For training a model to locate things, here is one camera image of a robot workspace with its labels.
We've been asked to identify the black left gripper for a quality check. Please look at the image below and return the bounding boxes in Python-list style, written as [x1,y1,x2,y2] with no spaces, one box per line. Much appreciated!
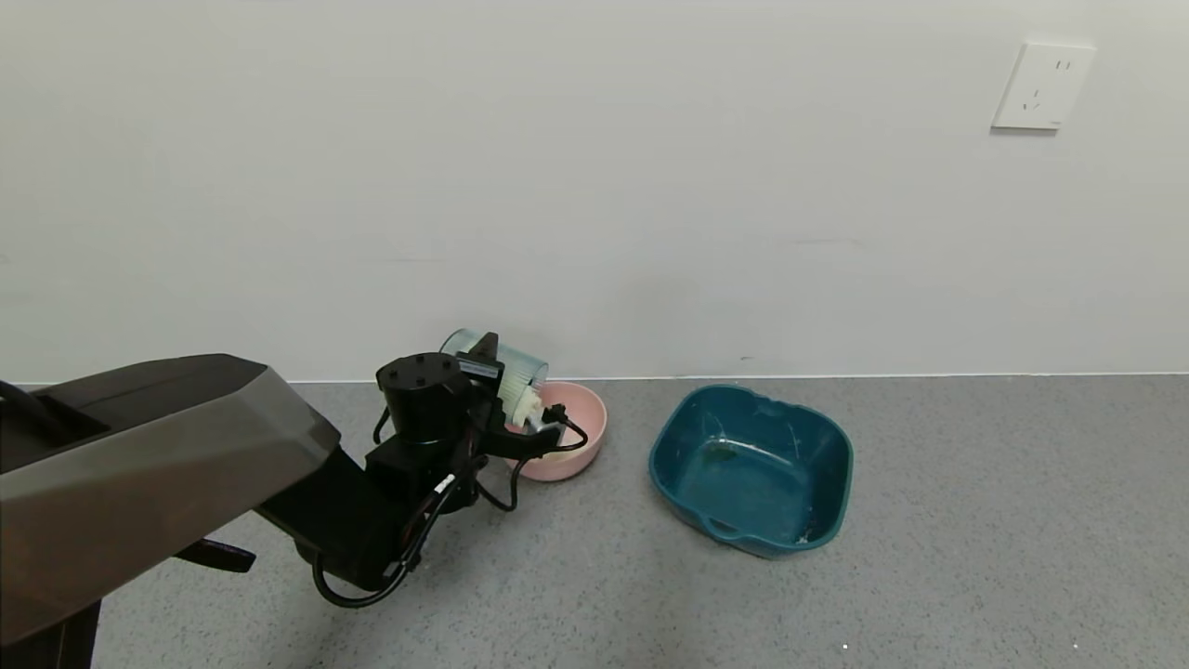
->
[455,332,505,399]

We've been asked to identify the ribbed translucent teal cup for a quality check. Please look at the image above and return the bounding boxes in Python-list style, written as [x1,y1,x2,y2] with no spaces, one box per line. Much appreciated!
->
[438,327,552,436]

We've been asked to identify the white powder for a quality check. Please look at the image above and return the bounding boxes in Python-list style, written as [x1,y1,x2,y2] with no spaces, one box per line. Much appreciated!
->
[506,383,581,463]

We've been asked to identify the pink plastic bowl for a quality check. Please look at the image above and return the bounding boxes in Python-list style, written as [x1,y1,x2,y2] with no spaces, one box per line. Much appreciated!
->
[504,382,608,483]

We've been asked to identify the dark teal square tray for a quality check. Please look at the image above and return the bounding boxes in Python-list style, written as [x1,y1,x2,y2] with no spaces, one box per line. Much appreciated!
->
[647,384,855,560]

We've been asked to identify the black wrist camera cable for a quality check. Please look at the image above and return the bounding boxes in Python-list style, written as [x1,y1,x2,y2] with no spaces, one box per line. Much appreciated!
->
[311,402,590,610]

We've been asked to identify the white wall socket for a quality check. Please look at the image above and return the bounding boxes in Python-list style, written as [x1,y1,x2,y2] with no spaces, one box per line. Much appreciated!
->
[990,42,1097,132]

